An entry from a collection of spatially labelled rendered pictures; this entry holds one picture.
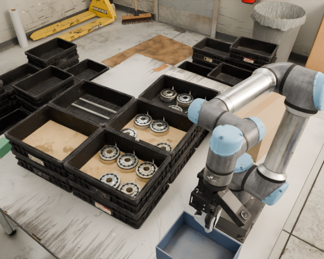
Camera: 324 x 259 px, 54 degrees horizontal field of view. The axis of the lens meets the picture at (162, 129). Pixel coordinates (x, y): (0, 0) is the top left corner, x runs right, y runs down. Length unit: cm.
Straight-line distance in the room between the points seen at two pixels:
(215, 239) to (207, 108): 40
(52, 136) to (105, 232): 61
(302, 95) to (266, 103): 77
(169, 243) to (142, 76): 163
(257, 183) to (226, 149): 55
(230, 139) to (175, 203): 86
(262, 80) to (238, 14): 343
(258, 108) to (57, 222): 120
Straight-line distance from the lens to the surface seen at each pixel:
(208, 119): 89
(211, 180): 83
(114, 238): 148
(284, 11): 419
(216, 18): 462
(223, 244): 103
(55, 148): 172
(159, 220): 151
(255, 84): 107
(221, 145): 76
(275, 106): 190
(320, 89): 113
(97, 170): 156
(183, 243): 104
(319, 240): 250
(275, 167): 126
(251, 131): 85
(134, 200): 130
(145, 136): 169
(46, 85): 289
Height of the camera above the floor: 197
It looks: 41 degrees down
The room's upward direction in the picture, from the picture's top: straight up
